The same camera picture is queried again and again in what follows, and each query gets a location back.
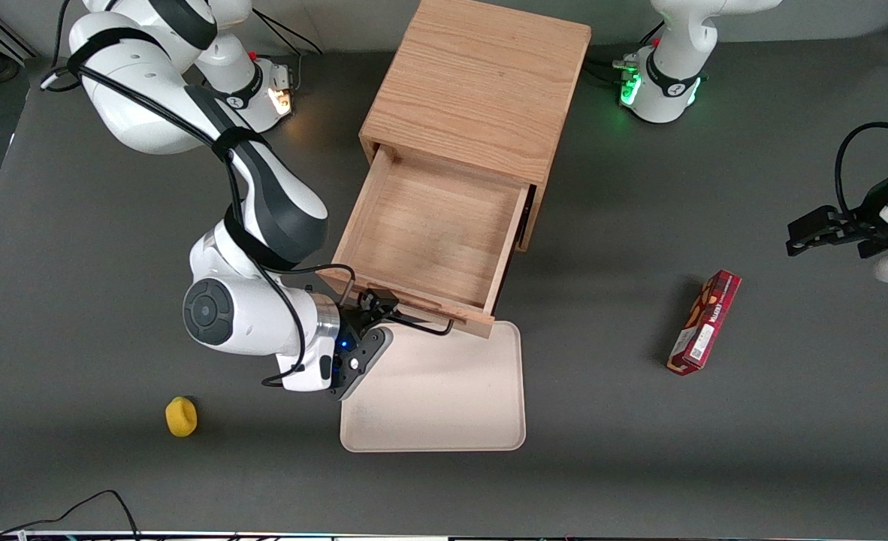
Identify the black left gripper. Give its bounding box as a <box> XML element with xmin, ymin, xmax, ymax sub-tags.
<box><xmin>787</xmin><ymin>206</ymin><xmax>888</xmax><ymax>261</ymax></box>

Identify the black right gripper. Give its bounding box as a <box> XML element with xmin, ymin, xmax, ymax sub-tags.
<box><xmin>328</xmin><ymin>288</ymin><xmax>400</xmax><ymax>392</ymax></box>

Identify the black bar drawer handle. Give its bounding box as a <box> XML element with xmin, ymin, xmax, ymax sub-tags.
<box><xmin>369</xmin><ymin>301</ymin><xmax>457</xmax><ymax>337</ymax></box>

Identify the wooden drawer with gripped handle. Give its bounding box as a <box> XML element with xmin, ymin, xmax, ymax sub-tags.
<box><xmin>316</xmin><ymin>143</ymin><xmax>536</xmax><ymax>340</ymax></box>

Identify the wooden drawer cabinet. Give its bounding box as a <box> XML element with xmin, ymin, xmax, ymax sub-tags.
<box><xmin>359</xmin><ymin>0</ymin><xmax>593</xmax><ymax>253</ymax></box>

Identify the beige plastic tray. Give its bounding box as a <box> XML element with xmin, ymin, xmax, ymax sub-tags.
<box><xmin>340</xmin><ymin>321</ymin><xmax>527</xmax><ymax>454</ymax></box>

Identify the red snack box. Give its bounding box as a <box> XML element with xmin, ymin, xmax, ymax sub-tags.
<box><xmin>666</xmin><ymin>269</ymin><xmax>743</xmax><ymax>376</ymax></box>

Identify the yellow lemon toy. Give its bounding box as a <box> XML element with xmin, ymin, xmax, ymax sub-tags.
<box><xmin>165</xmin><ymin>396</ymin><xmax>198</xmax><ymax>438</ymax></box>

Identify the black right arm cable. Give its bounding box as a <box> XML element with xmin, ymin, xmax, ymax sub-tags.
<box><xmin>42</xmin><ymin>0</ymin><xmax>357</xmax><ymax>388</ymax></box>

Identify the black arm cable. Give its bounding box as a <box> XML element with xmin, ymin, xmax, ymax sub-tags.
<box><xmin>833</xmin><ymin>122</ymin><xmax>888</xmax><ymax>219</ymax></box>
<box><xmin>42</xmin><ymin>0</ymin><xmax>357</xmax><ymax>388</ymax></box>

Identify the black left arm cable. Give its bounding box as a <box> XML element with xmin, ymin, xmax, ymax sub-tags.
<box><xmin>833</xmin><ymin>122</ymin><xmax>888</xmax><ymax>219</ymax></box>

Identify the black base cable bundle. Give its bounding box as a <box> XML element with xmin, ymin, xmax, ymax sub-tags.
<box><xmin>585</xmin><ymin>56</ymin><xmax>640</xmax><ymax>85</ymax></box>

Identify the thin black base cable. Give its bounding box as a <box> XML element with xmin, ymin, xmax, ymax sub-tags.
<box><xmin>251</xmin><ymin>6</ymin><xmax>323</xmax><ymax>55</ymax></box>

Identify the black cable on table edge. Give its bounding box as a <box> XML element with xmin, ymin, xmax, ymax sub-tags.
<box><xmin>0</xmin><ymin>489</ymin><xmax>141</xmax><ymax>541</ymax></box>

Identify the aluminium frame rail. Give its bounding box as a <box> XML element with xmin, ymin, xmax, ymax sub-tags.
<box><xmin>0</xmin><ymin>4</ymin><xmax>39</xmax><ymax>68</ymax></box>

